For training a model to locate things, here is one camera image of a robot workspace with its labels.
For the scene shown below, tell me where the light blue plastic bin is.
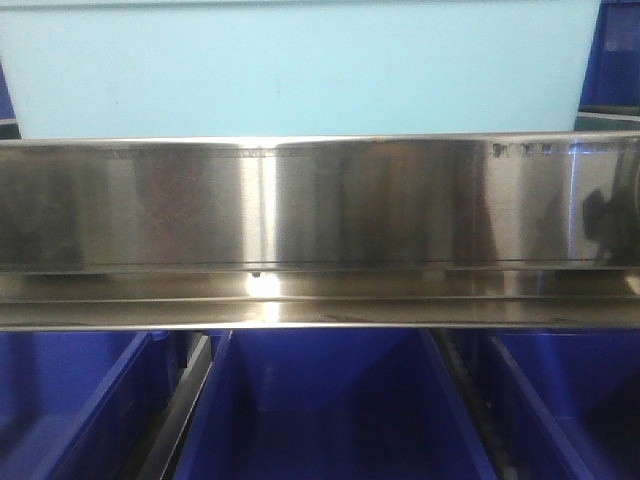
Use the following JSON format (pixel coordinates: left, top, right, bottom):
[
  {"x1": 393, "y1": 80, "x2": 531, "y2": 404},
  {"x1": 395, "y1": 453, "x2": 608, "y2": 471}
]
[{"x1": 1, "y1": 1, "x2": 599, "y2": 138}]

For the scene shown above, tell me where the blue bin lower middle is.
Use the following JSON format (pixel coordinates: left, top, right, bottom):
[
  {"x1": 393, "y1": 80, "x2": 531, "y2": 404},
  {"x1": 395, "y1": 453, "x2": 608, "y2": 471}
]
[{"x1": 175, "y1": 328, "x2": 495, "y2": 479}]

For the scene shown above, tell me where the blue bin lower left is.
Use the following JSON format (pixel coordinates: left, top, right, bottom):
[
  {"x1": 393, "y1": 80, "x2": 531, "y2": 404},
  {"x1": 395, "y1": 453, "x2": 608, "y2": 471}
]
[{"x1": 1, "y1": 332, "x2": 170, "y2": 479}]

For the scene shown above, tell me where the blue bin lower right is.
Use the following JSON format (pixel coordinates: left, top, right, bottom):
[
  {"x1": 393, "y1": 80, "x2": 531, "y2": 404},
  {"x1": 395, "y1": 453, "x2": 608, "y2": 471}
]
[{"x1": 477, "y1": 332, "x2": 639, "y2": 479}]

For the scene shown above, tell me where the blue bin upper right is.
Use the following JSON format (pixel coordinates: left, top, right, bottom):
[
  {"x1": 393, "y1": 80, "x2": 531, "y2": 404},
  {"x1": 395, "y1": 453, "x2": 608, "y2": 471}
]
[{"x1": 580, "y1": 1, "x2": 639, "y2": 111}]

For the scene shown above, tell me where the blue bin upper left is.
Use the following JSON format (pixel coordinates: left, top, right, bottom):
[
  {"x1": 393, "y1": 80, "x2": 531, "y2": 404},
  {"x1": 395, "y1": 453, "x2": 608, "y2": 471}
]
[{"x1": 0, "y1": 68, "x2": 15, "y2": 121}]

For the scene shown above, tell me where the stainless steel shelf rail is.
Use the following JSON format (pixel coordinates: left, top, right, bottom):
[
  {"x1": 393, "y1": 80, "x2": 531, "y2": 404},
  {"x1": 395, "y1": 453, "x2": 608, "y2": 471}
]
[{"x1": 1, "y1": 131, "x2": 639, "y2": 331}]

